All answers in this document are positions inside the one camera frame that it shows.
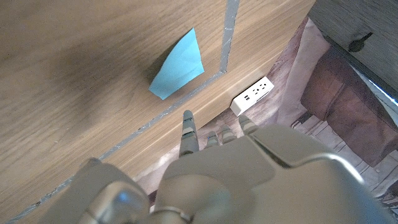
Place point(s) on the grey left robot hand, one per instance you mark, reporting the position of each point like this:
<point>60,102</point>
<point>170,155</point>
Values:
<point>248,180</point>

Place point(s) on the white power strip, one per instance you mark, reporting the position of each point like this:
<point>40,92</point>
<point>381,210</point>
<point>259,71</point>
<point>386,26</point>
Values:
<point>252,96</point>

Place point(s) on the printed living room backdrop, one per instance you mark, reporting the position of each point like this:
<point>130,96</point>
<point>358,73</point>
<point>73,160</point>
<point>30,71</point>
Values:
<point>326,99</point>

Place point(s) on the grey tape outline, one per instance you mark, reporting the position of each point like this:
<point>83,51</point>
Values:
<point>228,37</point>

